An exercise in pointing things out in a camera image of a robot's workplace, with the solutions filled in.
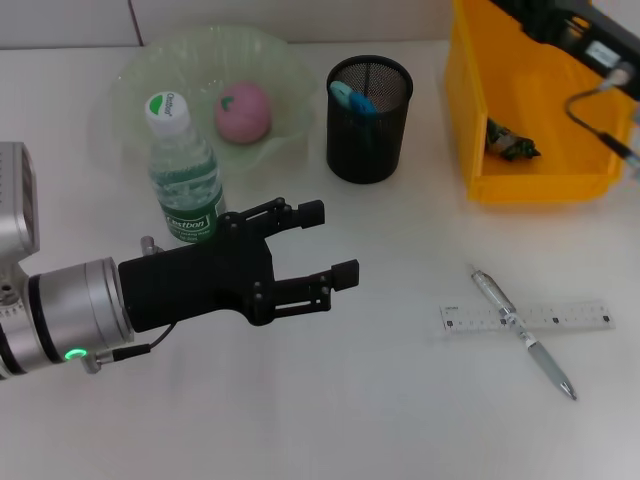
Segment pink toy peach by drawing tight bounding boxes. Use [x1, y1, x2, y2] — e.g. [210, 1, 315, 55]
[214, 81, 275, 145]

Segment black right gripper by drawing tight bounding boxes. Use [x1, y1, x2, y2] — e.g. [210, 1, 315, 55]
[492, 0, 640, 101]

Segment yellow plastic bin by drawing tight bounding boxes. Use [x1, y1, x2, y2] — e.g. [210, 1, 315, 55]
[443, 0, 637, 205]

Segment pale green ruffled fruit bowl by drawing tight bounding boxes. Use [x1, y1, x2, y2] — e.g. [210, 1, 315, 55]
[116, 24, 319, 176]

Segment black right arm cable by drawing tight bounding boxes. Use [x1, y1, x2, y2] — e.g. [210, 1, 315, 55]
[565, 64, 640, 176]

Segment green plastic wrapper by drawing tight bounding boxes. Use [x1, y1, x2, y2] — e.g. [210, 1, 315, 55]
[484, 117, 544, 164]

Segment silver ballpoint pen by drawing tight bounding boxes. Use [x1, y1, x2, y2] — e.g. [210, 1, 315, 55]
[469, 266, 578, 401]

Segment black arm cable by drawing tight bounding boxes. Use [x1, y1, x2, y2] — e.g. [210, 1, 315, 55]
[565, 64, 640, 176]
[82, 319, 176, 376]

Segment clear green-label water bottle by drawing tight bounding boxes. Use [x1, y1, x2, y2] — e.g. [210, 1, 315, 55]
[144, 92, 229, 246]

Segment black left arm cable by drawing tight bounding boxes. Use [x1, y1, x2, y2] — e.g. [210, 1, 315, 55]
[82, 319, 176, 376]

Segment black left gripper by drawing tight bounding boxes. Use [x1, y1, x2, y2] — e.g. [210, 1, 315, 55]
[118, 198, 361, 334]

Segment clear plastic ruler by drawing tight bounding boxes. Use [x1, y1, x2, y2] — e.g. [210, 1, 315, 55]
[438, 298, 616, 335]

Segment black mesh pen holder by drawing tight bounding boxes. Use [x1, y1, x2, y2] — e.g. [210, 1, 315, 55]
[326, 54, 415, 185]

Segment blue safety scissors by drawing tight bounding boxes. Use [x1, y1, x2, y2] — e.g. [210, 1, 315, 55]
[328, 79, 382, 119]

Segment black silver wrist camera box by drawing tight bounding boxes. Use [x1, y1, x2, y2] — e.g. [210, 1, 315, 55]
[0, 141, 41, 266]

